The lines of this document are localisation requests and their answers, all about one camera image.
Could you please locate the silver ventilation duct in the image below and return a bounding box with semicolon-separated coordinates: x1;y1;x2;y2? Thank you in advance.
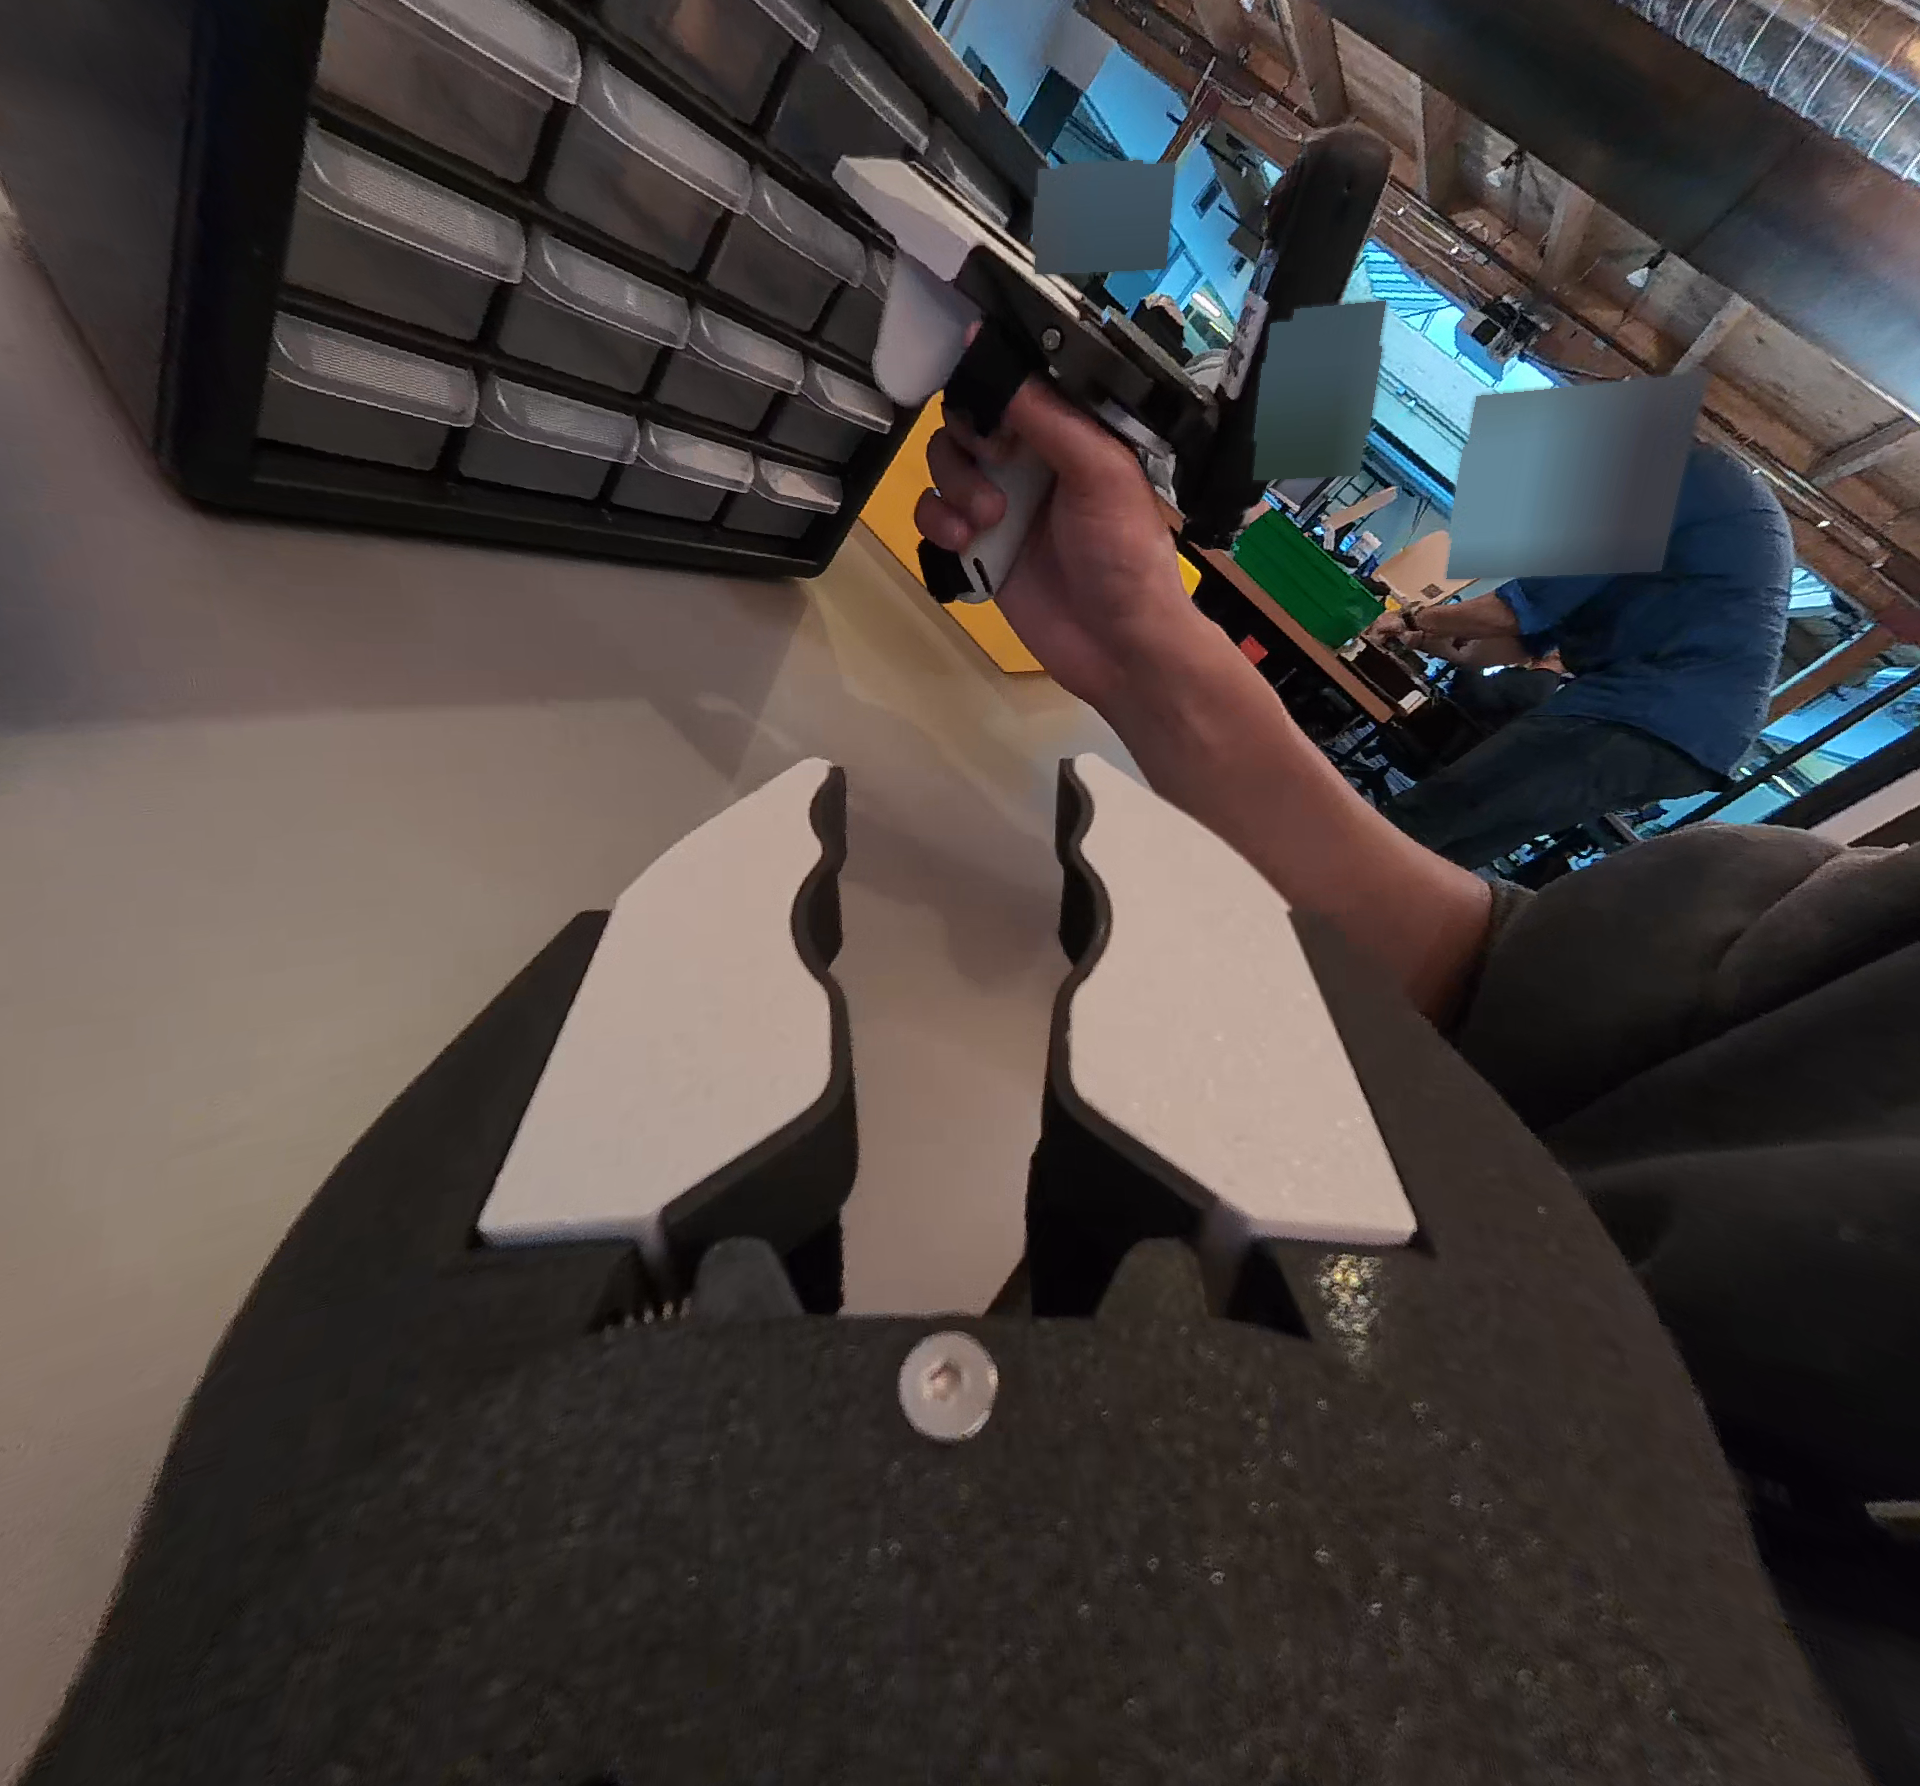
1117;0;1920;362

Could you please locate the person's grey hoodie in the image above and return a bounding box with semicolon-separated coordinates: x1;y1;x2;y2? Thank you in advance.
1560;1126;1920;1652

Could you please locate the black drawer cabinet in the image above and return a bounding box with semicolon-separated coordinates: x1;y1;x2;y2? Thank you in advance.
156;0;1037;580

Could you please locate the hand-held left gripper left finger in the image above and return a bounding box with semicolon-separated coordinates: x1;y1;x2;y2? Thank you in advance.
477;758;860;1316

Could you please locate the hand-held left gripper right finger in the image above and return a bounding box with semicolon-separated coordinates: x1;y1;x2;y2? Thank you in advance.
1028;753;1422;1316

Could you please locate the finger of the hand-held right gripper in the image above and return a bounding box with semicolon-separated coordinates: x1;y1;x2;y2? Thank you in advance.
831;151;1040;287

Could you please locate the green plastic bin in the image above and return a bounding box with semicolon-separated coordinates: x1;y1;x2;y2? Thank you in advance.
1231;511;1389;648

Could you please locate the yellow plastic bin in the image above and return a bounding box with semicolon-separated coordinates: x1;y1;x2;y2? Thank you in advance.
859;391;1201;679

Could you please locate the person's right hand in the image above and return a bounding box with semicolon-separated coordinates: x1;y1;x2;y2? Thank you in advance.
911;376;1207;713

